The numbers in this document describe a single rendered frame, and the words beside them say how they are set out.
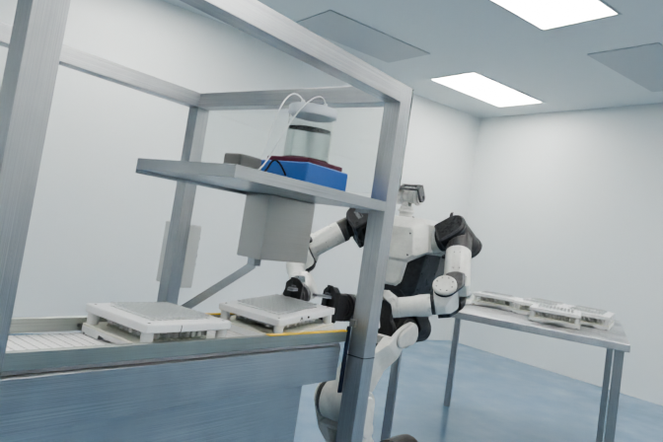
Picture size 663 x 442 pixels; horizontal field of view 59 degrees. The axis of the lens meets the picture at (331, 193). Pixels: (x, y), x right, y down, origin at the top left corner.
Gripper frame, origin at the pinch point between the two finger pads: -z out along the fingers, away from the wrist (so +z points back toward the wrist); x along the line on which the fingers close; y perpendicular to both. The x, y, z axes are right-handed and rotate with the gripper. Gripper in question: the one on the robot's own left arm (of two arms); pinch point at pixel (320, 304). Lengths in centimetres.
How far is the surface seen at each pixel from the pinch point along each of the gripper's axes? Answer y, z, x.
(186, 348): -16, -54, 11
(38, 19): -29, -101, -44
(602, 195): 120, 499, -128
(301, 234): 12.7, -1.4, -20.5
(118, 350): -19, -71, 11
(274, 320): -7.9, -23.3, 4.3
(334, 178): -1.9, -5.0, -38.8
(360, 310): -10.0, 7.7, -0.7
